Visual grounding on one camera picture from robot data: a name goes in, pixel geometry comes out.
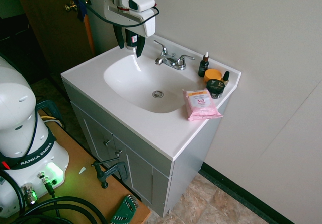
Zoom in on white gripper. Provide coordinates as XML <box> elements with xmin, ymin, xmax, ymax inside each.
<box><xmin>104</xmin><ymin>0</ymin><xmax>157</xmax><ymax>58</ymax></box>

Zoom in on black sanitizer pump bottle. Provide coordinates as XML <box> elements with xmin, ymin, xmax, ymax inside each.
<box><xmin>125</xmin><ymin>28</ymin><xmax>140</xmax><ymax>51</ymax></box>

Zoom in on blue tape strips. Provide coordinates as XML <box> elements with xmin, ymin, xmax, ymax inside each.
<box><xmin>70</xmin><ymin>0</ymin><xmax>88</xmax><ymax>22</ymax></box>

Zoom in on brass door knob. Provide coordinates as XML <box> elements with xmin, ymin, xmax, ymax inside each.
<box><xmin>63</xmin><ymin>0</ymin><xmax>92</xmax><ymax>13</ymax></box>

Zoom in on tall dark green dropper bottle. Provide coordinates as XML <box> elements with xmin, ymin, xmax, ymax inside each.
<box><xmin>197</xmin><ymin>51</ymin><xmax>210</xmax><ymax>78</ymax></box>

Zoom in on brown wooden door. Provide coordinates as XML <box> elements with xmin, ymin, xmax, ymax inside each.
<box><xmin>12</xmin><ymin>0</ymin><xmax>96</xmax><ymax>85</ymax></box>

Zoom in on white vanity sink top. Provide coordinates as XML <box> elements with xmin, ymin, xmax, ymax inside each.
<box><xmin>60</xmin><ymin>27</ymin><xmax>243</xmax><ymax>162</ymax></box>

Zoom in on orange round jar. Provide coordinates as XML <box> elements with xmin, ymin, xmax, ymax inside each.
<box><xmin>204</xmin><ymin>68</ymin><xmax>223</xmax><ymax>84</ymax></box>

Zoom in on pink facial wipes pack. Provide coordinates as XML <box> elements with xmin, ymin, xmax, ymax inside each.
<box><xmin>182</xmin><ymin>88</ymin><xmax>224</xmax><ymax>122</ymax></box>

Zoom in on black round jar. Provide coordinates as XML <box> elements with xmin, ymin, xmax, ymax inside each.
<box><xmin>205</xmin><ymin>79</ymin><xmax>225</xmax><ymax>100</ymax></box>

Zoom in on small black-capped dropper bottle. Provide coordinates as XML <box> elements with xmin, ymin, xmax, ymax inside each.
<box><xmin>221</xmin><ymin>70</ymin><xmax>231</xmax><ymax>88</ymax></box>

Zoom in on grey vanity cabinet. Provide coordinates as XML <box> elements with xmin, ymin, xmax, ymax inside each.
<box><xmin>62</xmin><ymin>80</ymin><xmax>228</xmax><ymax>218</ymax></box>

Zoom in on black metal C-clamp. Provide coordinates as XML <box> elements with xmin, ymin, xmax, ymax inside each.
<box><xmin>91</xmin><ymin>157</ymin><xmax>129</xmax><ymax>189</ymax></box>

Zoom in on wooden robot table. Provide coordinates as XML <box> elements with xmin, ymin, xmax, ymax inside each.
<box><xmin>15</xmin><ymin>109</ymin><xmax>152</xmax><ymax>224</ymax></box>

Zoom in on green hex key set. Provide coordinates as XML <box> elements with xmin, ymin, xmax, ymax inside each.
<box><xmin>109</xmin><ymin>194</ymin><xmax>140</xmax><ymax>224</ymax></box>

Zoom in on chrome two-handle faucet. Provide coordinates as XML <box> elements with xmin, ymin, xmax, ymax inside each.
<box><xmin>153</xmin><ymin>40</ymin><xmax>196</xmax><ymax>71</ymax></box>

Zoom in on yellow cable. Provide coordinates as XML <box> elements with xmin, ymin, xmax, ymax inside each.
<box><xmin>40</xmin><ymin>116</ymin><xmax>63</xmax><ymax>123</ymax></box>

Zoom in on thin black connector cable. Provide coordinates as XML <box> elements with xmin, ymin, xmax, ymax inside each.
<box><xmin>44</xmin><ymin>180</ymin><xmax>61</xmax><ymax>218</ymax></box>

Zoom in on thick black power cable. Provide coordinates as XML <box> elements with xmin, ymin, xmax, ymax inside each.
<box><xmin>0</xmin><ymin>170</ymin><xmax>109</xmax><ymax>224</ymax></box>

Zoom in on black wall baseboard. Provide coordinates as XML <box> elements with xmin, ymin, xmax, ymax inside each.
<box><xmin>200</xmin><ymin>162</ymin><xmax>295</xmax><ymax>224</ymax></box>

